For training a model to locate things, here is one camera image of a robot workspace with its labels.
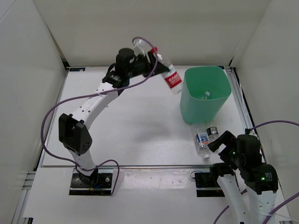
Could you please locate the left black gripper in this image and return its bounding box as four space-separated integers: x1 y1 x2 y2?
127 51 170 79

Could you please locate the clear bottle red label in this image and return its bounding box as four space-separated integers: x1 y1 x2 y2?
153 47 182 94

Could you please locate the clear bottle white cap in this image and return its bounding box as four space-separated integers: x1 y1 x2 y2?
201 91 211 100

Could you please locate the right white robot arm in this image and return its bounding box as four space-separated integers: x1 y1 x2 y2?
208 131 278 224

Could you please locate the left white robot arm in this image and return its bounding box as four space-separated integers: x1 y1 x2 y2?
58 48 169 187

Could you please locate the green plastic bin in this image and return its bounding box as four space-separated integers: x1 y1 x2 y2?
180 66 231 124

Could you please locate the clear bottle black label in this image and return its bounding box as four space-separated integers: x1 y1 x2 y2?
206 121 219 142

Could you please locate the clear bottle blue orange label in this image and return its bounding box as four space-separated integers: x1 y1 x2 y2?
192 124 214 161

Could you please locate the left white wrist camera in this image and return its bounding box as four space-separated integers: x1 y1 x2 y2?
133 39 146 56

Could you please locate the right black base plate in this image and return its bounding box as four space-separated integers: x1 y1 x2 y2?
190 170 225 197

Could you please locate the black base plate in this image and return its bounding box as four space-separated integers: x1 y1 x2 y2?
190 170 225 197
69 169 113 196

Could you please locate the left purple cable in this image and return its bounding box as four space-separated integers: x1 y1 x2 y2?
41 36 158 196

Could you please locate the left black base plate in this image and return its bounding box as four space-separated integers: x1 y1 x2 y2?
69 169 113 196

